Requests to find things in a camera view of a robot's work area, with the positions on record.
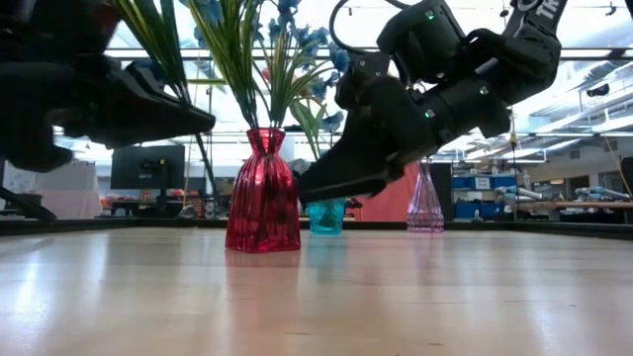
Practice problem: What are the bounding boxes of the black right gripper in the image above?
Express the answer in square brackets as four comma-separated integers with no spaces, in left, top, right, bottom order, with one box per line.
[296,51,511,205]

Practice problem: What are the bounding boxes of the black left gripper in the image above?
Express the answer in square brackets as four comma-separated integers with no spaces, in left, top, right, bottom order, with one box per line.
[0,58,218,174]

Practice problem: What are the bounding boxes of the teal glass vase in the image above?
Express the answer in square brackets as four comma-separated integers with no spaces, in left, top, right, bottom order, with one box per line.
[305,197,347,236]

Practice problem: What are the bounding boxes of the pink ribbed glass vase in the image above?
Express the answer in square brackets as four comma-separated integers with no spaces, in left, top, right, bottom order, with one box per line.
[406,160,445,233]

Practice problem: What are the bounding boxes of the red ribbed glass vase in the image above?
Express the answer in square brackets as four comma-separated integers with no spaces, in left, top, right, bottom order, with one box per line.
[225,127,302,254]

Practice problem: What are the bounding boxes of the orange-red fabric panel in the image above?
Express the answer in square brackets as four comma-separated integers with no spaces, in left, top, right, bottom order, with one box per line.
[353,160,421,223]

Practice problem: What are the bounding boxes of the black computer monitor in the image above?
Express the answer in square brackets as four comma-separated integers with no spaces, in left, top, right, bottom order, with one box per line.
[110,143,186,191]

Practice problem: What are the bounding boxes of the pale fabric screen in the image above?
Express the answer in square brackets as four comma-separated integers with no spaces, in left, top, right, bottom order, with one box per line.
[3,160,104,220]

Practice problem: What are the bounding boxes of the blue storage bins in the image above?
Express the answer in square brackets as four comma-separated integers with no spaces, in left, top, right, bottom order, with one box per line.
[452,173,518,220]

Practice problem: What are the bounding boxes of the wooden workbench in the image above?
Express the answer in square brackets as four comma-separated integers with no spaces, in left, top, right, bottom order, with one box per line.
[518,200,633,212]

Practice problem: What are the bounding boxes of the black overhead crossbar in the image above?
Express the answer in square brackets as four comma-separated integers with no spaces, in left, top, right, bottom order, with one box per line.
[103,46,633,61]

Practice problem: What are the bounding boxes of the thin hanging cable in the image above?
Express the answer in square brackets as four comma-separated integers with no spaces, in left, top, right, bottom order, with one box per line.
[508,106,520,164]

